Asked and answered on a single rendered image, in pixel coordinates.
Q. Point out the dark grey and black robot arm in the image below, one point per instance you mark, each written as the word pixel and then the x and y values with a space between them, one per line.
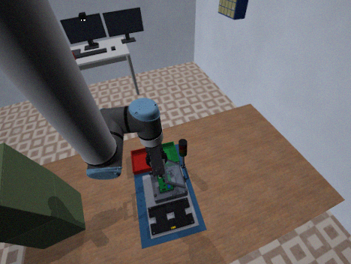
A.
pixel 36 58

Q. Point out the red bin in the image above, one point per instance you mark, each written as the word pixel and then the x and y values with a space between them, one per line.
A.
pixel 138 158

